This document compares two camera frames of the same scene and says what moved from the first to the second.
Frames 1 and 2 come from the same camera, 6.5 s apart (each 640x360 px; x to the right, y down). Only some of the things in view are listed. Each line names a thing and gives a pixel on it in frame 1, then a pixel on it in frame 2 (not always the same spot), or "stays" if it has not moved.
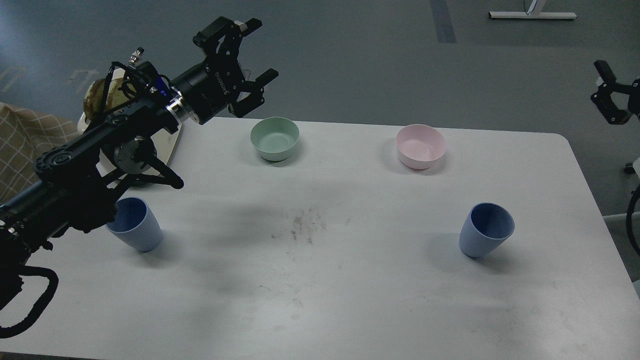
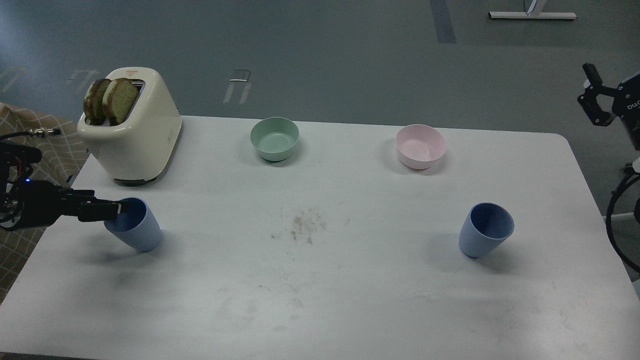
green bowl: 274,137 stays
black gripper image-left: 206,90 -> 32,202
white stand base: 532,15 stays
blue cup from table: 487,227 stays
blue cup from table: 134,225 stays
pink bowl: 419,146 stays
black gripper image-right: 602,100 -> 626,105
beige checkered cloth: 25,134 -> 62,157
